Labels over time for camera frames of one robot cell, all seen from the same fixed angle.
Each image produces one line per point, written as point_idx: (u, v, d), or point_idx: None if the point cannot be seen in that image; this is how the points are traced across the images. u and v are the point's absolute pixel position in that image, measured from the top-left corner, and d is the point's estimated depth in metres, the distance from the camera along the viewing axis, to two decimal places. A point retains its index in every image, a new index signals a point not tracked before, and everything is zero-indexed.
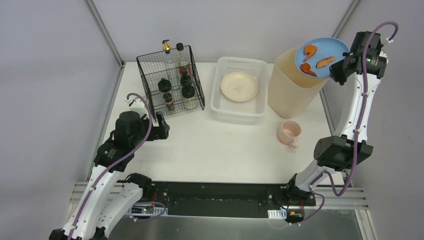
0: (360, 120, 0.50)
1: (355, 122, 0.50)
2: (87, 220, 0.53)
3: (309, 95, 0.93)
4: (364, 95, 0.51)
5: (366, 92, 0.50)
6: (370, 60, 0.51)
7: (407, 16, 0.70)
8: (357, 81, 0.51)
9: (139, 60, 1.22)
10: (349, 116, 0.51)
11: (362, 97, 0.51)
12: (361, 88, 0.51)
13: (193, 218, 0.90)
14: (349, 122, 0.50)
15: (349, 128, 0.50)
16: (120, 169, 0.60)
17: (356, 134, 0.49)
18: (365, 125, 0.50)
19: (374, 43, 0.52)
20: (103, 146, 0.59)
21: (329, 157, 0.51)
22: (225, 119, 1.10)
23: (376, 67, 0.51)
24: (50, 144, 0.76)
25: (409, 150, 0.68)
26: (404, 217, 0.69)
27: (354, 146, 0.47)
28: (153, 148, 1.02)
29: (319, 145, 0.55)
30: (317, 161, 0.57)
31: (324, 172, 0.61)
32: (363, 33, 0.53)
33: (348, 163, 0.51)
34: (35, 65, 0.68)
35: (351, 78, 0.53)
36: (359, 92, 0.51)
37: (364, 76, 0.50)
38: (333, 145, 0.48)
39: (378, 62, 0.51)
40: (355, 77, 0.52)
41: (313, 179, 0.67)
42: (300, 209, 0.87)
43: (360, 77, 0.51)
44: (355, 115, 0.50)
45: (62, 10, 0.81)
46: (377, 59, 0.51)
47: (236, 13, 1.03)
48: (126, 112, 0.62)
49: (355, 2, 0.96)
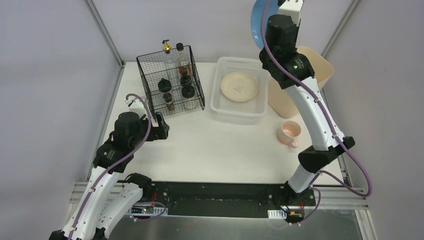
0: (330, 126, 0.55)
1: (329, 130, 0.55)
2: (86, 221, 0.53)
3: None
4: (317, 101, 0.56)
5: (317, 99, 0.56)
6: (297, 66, 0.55)
7: (407, 15, 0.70)
8: (302, 94, 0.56)
9: (139, 59, 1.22)
10: (322, 127, 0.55)
11: (316, 103, 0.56)
12: (310, 97, 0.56)
13: (193, 218, 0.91)
14: (324, 132, 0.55)
15: (329, 137, 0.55)
16: (119, 170, 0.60)
17: (336, 138, 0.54)
18: (335, 125, 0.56)
19: (292, 38, 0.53)
20: (102, 148, 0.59)
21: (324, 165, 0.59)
22: (225, 119, 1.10)
23: (305, 69, 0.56)
24: (50, 144, 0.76)
25: (409, 151, 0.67)
26: (404, 218, 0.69)
27: (342, 147, 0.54)
28: (153, 148, 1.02)
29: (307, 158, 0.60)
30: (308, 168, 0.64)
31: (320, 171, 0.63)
32: (279, 30, 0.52)
33: None
34: (35, 65, 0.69)
35: (294, 89, 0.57)
36: (311, 101, 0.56)
37: (304, 87, 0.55)
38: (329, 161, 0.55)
39: (303, 64, 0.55)
40: (299, 90, 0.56)
41: (312, 179, 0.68)
42: (300, 209, 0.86)
43: (301, 88, 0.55)
44: (324, 124, 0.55)
45: (62, 10, 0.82)
46: (300, 61, 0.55)
47: (236, 13, 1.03)
48: (125, 114, 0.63)
49: (355, 3, 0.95)
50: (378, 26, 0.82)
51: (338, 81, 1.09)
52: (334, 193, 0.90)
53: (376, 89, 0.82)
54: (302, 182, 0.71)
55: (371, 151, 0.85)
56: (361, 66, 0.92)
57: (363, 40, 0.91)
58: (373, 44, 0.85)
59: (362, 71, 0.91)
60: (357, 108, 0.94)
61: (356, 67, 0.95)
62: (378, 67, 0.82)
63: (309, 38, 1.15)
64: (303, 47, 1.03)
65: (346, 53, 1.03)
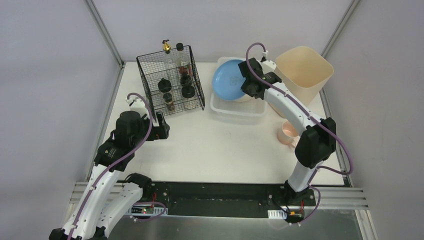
0: (303, 110, 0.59)
1: (303, 113, 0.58)
2: (87, 219, 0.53)
3: (308, 93, 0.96)
4: (287, 95, 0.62)
5: (285, 93, 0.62)
6: (266, 77, 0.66)
7: (408, 15, 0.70)
8: (272, 93, 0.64)
9: (139, 59, 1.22)
10: (296, 113, 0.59)
11: (286, 97, 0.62)
12: (280, 93, 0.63)
13: (193, 218, 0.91)
14: (299, 116, 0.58)
15: (305, 119, 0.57)
16: (120, 169, 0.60)
17: (312, 119, 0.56)
18: (310, 110, 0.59)
19: (255, 64, 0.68)
20: (104, 146, 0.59)
21: (317, 153, 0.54)
22: (225, 119, 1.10)
23: (273, 78, 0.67)
24: (50, 144, 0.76)
25: (409, 151, 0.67)
26: (404, 218, 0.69)
27: (321, 127, 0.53)
28: (153, 148, 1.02)
29: (301, 153, 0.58)
30: (308, 165, 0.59)
31: (317, 168, 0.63)
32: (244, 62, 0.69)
33: (331, 145, 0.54)
34: (34, 65, 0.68)
35: (267, 93, 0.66)
36: (282, 96, 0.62)
37: (273, 88, 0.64)
38: (311, 138, 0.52)
39: (271, 76, 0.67)
40: (270, 91, 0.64)
41: (310, 177, 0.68)
42: (300, 209, 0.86)
43: (272, 89, 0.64)
44: (297, 110, 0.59)
45: (62, 11, 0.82)
46: (268, 75, 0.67)
47: (236, 12, 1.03)
48: (126, 112, 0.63)
49: (355, 2, 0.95)
50: (379, 26, 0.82)
51: (338, 81, 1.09)
52: (333, 193, 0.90)
53: (377, 89, 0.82)
54: (301, 181, 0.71)
55: (371, 151, 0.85)
56: (361, 66, 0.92)
57: (363, 40, 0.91)
58: (373, 44, 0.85)
59: (362, 71, 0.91)
60: (357, 108, 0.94)
61: (357, 67, 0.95)
62: (378, 67, 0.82)
63: (310, 38, 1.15)
64: (304, 47, 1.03)
65: (346, 52, 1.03)
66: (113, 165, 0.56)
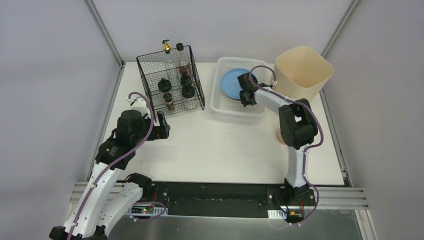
0: (280, 97, 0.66)
1: (280, 99, 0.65)
2: (87, 217, 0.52)
3: (305, 94, 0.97)
4: (269, 90, 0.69)
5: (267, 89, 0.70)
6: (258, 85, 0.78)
7: (407, 15, 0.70)
8: (260, 93, 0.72)
9: (139, 60, 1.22)
10: (275, 100, 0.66)
11: (269, 92, 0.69)
12: (264, 90, 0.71)
13: (194, 218, 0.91)
14: (278, 100, 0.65)
15: (282, 102, 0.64)
16: (120, 167, 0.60)
17: (287, 100, 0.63)
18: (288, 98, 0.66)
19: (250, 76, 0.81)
20: (105, 144, 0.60)
21: (297, 129, 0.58)
22: (225, 119, 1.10)
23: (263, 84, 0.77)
24: (49, 144, 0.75)
25: (408, 151, 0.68)
26: (404, 218, 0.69)
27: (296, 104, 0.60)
28: (153, 148, 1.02)
29: (286, 136, 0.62)
30: (295, 146, 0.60)
31: (304, 150, 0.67)
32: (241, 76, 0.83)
33: (310, 123, 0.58)
34: (34, 64, 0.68)
35: (257, 95, 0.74)
36: (265, 92, 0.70)
37: (260, 89, 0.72)
38: (287, 113, 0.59)
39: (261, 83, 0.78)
40: (258, 93, 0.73)
41: (302, 166, 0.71)
42: (300, 209, 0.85)
43: (260, 90, 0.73)
44: (276, 97, 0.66)
45: (62, 11, 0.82)
46: None
47: (236, 12, 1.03)
48: (127, 111, 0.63)
49: (355, 2, 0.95)
50: (379, 26, 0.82)
51: (338, 81, 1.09)
52: (333, 193, 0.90)
53: (377, 88, 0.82)
54: (295, 173, 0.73)
55: (371, 151, 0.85)
56: (361, 66, 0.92)
57: (363, 40, 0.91)
58: (373, 45, 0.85)
59: (362, 71, 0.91)
60: (357, 108, 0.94)
61: (357, 67, 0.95)
62: (378, 67, 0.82)
63: (310, 38, 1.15)
64: (305, 47, 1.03)
65: (345, 53, 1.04)
66: (113, 163, 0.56)
